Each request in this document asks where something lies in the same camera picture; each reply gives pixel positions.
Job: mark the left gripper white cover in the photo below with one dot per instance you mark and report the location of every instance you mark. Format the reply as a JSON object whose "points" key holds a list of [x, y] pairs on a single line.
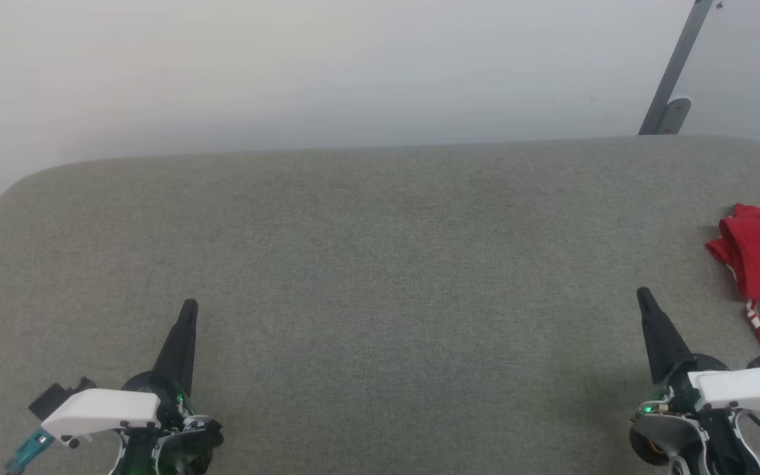
{"points": [[106, 406]]}

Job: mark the grey metal pole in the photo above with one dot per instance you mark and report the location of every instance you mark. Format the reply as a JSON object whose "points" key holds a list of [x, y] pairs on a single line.
{"points": [[677, 63]]}

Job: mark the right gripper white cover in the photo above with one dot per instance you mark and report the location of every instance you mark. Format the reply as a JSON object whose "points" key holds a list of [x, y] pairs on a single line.
{"points": [[743, 389]]}

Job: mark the grey rounded pole bracket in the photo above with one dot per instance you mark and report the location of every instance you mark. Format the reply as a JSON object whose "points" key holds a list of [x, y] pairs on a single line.
{"points": [[675, 115]]}

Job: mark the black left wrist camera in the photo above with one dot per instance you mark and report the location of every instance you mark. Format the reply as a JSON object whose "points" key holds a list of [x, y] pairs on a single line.
{"points": [[53, 399]]}

